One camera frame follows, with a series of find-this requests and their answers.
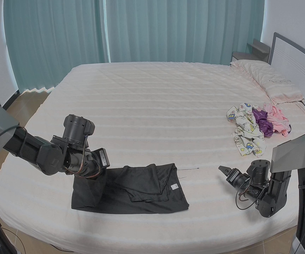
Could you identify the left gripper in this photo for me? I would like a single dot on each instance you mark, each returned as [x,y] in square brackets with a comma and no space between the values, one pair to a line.
[97,163]

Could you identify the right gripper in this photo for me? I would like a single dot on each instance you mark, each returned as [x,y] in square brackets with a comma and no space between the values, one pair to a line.
[237,180]

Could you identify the black T-shirt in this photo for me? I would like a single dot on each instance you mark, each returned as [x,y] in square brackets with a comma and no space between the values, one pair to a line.
[131,192]

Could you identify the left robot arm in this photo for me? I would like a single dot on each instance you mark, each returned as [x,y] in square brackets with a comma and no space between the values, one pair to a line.
[30,149]

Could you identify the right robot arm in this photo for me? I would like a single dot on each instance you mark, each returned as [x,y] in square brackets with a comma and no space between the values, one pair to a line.
[297,168]

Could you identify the bed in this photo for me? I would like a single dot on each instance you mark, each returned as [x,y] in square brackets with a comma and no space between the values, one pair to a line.
[141,102]

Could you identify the white printed garment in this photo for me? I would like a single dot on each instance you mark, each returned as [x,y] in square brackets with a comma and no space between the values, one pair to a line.
[243,126]

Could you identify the purple garment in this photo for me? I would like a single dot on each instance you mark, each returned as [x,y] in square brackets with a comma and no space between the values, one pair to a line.
[263,122]

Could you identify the pink garment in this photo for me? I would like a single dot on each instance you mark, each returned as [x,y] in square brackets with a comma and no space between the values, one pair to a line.
[279,118]

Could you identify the cream pillow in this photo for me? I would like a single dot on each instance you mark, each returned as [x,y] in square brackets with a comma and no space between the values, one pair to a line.
[274,81]

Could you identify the grey bedside table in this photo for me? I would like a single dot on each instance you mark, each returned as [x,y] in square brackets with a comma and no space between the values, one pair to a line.
[259,48]

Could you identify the blue-green curtain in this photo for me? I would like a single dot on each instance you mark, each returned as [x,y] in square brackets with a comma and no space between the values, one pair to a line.
[54,36]
[184,22]

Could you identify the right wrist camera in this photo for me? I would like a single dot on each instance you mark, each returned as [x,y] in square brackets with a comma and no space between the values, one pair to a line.
[249,171]

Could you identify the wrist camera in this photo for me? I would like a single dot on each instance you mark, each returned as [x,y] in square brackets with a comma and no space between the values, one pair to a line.
[89,128]
[249,171]

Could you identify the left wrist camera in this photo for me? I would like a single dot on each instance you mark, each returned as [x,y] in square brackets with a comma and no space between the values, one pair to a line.
[89,128]

